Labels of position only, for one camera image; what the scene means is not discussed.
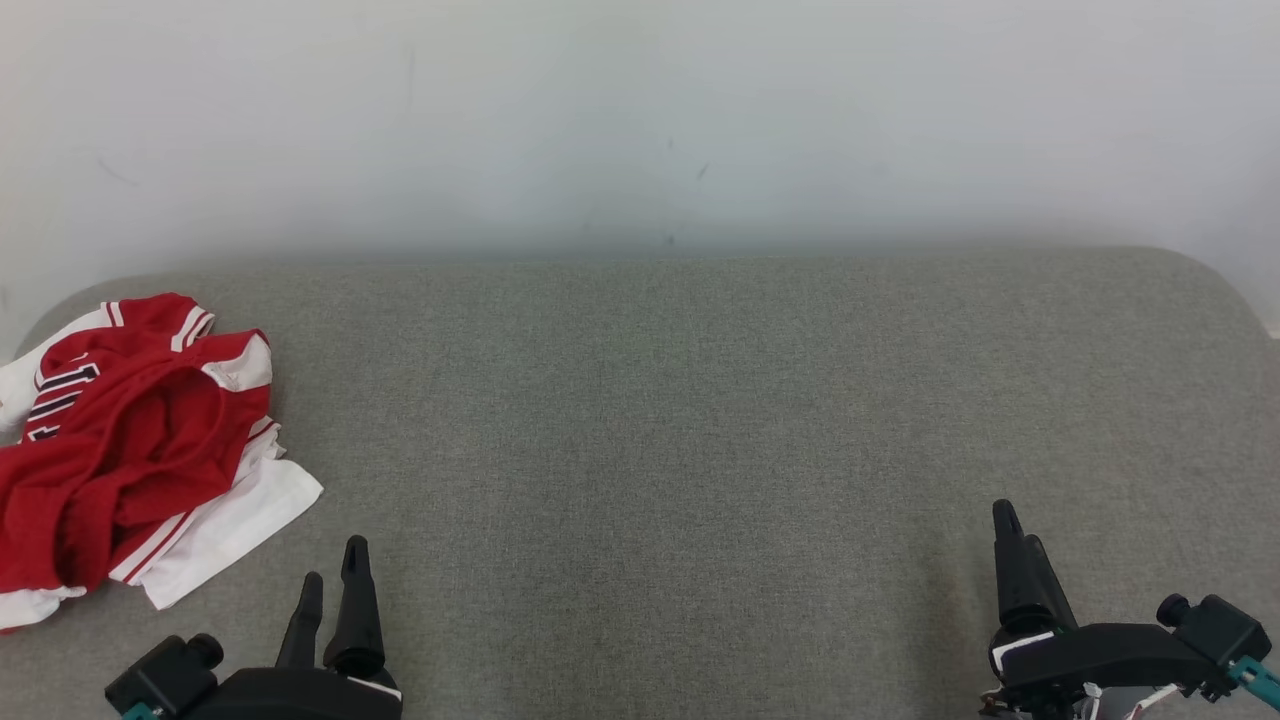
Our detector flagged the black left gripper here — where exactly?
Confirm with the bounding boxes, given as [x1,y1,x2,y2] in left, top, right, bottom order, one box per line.
[185,536,403,720]

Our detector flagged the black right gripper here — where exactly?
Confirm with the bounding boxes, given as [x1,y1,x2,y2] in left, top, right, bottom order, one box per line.
[985,499,1216,720]

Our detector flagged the red and white basketball jersey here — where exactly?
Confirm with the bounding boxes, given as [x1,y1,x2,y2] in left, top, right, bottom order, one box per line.
[0,293,324,633]

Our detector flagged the red shorts with white trim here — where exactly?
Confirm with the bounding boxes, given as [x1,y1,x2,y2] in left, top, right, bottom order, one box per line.
[0,345,253,593]

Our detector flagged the grey fabric sofa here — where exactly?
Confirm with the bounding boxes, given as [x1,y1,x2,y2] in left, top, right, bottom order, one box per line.
[0,247,1280,720]

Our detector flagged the teal right camera cable plug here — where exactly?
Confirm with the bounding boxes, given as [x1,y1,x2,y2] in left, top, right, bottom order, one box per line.
[1228,655,1280,713]

